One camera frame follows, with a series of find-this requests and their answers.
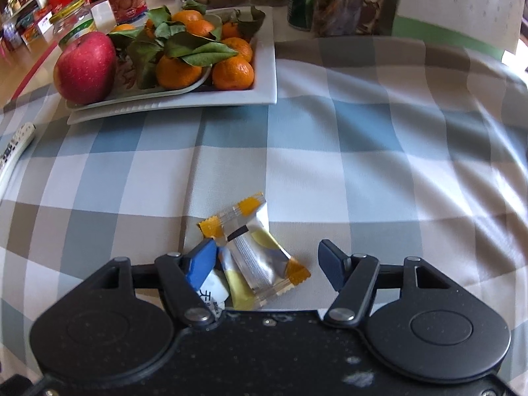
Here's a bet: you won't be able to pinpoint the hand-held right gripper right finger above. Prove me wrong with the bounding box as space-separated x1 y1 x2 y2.
317 239 458 326

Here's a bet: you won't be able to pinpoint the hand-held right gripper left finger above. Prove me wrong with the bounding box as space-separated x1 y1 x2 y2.
95 238 218 327

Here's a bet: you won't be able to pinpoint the plain white snack packet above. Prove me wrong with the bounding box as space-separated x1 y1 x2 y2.
199 269 230 312

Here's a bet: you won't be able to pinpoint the yellow white snack packet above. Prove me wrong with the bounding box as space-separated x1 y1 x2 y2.
198 215 257 311
218 192 311 310

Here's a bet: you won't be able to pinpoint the checked tablecloth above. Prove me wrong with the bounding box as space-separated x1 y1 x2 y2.
0 35 528 380

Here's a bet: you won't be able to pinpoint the pale green inner plate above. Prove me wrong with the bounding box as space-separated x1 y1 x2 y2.
65 60 213 110

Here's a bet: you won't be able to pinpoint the white rectangular fruit tray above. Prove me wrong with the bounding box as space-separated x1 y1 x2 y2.
67 6 278 125

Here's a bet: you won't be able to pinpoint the pile of nuts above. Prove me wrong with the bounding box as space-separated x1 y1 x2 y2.
116 60 139 90

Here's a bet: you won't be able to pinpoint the green tangerine leaves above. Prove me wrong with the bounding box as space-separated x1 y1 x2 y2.
109 0 267 89

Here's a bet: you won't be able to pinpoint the white remote control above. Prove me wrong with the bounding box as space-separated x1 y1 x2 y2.
0 122 37 192

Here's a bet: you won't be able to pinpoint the red apple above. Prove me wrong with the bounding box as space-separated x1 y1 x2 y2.
53 31 117 106

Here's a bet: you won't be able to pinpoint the dark snack box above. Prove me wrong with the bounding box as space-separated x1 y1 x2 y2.
312 0 391 38

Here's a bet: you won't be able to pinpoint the glass jar green label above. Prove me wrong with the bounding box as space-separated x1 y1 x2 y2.
49 2 98 50

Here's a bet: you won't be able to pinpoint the desk calendar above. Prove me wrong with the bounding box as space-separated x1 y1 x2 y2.
390 0 528 62

